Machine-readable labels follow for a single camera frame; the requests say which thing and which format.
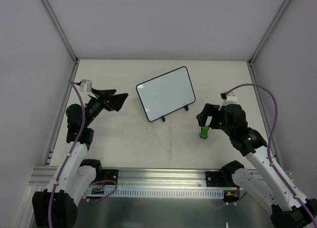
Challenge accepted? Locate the green whiteboard eraser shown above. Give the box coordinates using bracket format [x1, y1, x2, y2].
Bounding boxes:
[199, 126, 210, 139]

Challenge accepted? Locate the small black-framed whiteboard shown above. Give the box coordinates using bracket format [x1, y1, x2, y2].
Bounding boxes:
[136, 66, 196, 122]

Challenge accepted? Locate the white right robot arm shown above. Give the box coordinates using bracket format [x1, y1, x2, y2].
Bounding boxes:
[196, 103, 317, 228]

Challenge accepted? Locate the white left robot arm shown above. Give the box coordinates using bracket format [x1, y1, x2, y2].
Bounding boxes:
[32, 89, 128, 228]

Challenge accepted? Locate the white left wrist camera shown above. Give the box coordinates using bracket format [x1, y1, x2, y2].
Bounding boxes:
[79, 79, 96, 98]

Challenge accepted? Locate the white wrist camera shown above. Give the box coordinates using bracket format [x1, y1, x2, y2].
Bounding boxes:
[79, 79, 96, 98]
[220, 92, 238, 106]

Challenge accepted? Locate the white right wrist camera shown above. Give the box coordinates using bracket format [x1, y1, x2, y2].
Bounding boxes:
[220, 92, 238, 106]

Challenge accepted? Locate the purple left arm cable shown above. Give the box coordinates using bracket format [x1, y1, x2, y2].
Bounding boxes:
[48, 81, 118, 228]

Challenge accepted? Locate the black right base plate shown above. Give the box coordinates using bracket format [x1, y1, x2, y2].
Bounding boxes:
[205, 171, 235, 187]

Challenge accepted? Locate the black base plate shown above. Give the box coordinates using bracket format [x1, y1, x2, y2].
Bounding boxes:
[205, 171, 235, 187]
[102, 169, 119, 186]

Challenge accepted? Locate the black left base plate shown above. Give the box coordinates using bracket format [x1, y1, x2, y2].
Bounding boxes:
[102, 169, 119, 186]

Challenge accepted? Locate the aluminium mounting rail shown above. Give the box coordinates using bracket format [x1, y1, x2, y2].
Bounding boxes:
[29, 166, 297, 189]

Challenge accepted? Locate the white slotted cable duct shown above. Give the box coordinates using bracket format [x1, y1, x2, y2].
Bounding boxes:
[83, 187, 225, 200]

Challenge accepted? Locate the left aluminium frame post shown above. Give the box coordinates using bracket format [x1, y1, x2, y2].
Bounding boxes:
[37, 0, 79, 63]

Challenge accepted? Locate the aluminium frame post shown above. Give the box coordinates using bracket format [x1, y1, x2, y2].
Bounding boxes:
[247, 0, 297, 65]
[37, 0, 79, 63]

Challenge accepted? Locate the right aluminium frame post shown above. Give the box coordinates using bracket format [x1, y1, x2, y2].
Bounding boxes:
[247, 0, 297, 65]

